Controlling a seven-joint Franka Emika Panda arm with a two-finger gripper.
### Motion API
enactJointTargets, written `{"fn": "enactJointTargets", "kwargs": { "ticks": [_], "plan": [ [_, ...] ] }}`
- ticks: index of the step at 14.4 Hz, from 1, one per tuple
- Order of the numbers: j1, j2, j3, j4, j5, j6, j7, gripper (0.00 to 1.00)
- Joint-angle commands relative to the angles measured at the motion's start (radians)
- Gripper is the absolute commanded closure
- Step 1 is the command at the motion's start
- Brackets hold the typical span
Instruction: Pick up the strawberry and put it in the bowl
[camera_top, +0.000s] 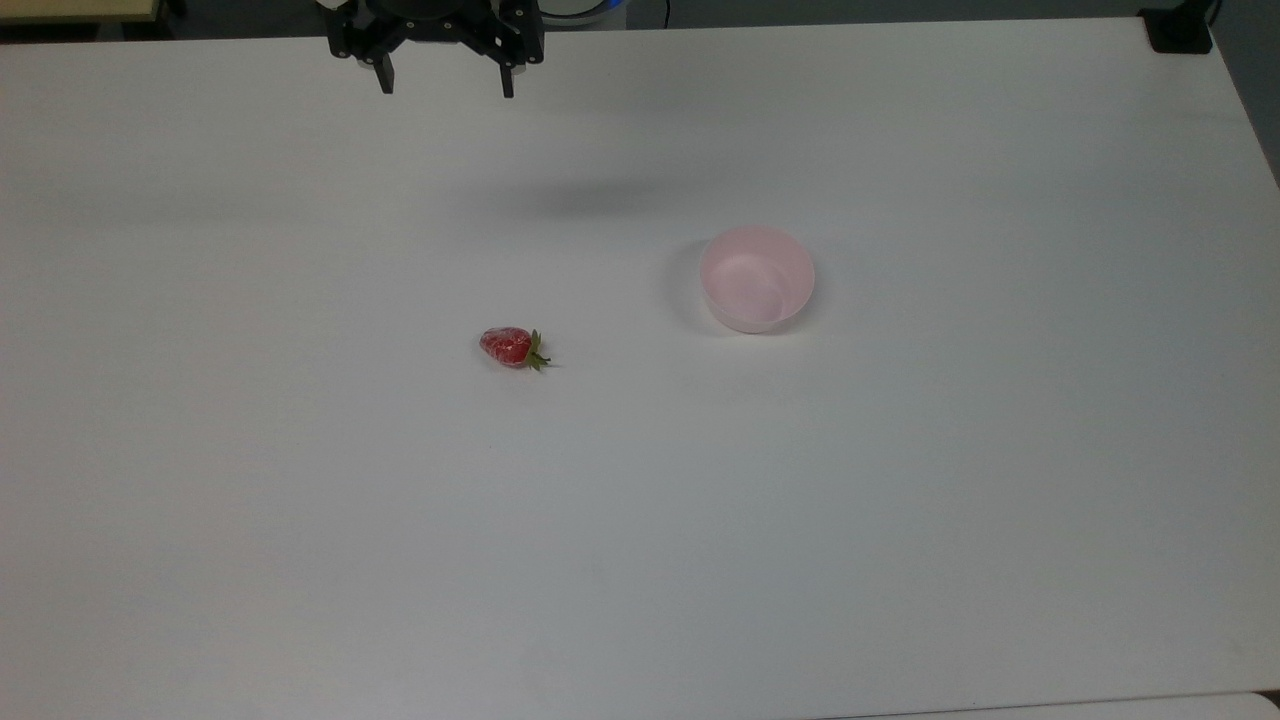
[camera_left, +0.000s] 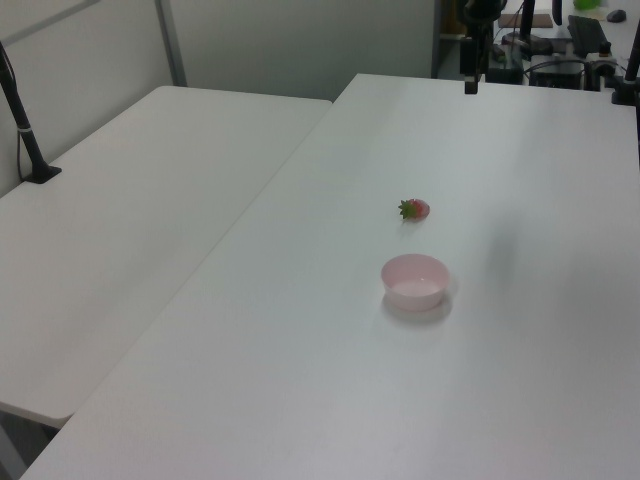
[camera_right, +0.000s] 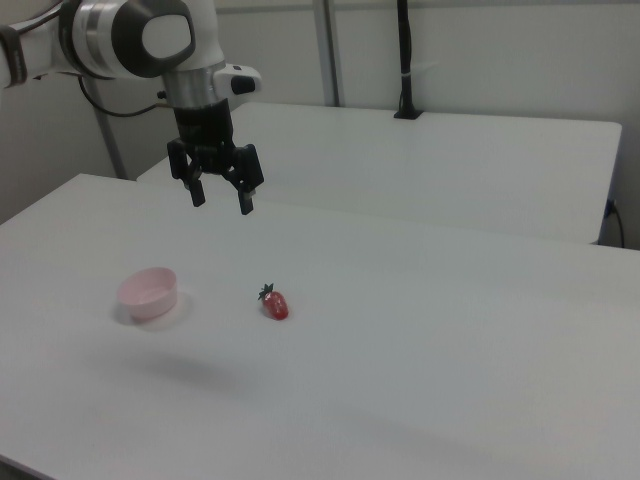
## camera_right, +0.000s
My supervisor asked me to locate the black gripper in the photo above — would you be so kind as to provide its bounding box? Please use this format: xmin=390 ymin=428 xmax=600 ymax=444
xmin=166 ymin=97 xmax=265 ymax=216

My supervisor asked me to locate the pink plastic bowl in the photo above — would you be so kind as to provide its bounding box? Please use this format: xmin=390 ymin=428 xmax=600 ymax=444
xmin=117 ymin=266 xmax=179 ymax=322

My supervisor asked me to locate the red toy strawberry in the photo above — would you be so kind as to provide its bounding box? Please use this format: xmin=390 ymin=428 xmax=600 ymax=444
xmin=257 ymin=282 xmax=292 ymax=322

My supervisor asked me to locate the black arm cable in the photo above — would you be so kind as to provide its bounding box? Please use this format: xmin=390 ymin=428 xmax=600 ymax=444
xmin=77 ymin=77 xmax=174 ymax=119

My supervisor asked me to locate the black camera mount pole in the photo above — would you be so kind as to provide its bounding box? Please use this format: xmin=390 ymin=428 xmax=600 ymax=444
xmin=393 ymin=0 xmax=424 ymax=120

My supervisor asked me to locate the black wall cable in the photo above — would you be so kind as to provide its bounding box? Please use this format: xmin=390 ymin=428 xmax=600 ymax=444
xmin=606 ymin=198 xmax=626 ymax=248

